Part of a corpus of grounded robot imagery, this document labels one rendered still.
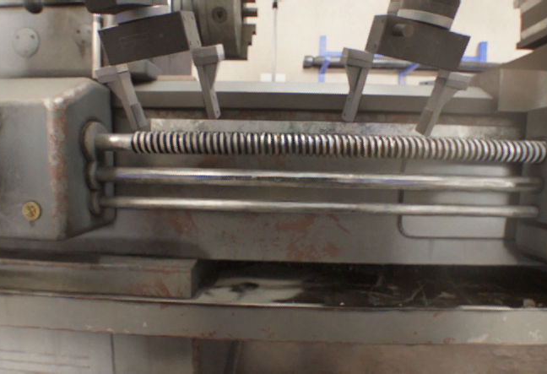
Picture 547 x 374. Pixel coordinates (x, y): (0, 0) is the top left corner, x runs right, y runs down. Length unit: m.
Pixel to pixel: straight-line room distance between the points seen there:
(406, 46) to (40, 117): 0.55
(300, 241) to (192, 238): 0.23
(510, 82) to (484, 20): 4.23
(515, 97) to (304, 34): 3.57
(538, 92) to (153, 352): 0.92
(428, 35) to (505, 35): 4.57
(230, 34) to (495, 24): 4.44
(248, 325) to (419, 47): 0.48
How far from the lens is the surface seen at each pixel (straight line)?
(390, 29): 0.46
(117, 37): 0.50
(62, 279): 0.77
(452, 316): 0.58
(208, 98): 0.47
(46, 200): 0.58
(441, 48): 0.50
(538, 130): 0.73
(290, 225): 0.63
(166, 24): 0.47
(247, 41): 0.89
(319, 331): 0.52
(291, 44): 4.10
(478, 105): 0.72
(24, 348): 0.85
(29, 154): 0.60
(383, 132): 0.63
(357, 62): 0.46
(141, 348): 0.72
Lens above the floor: 0.69
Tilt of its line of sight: 5 degrees down
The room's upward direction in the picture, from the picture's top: 1 degrees clockwise
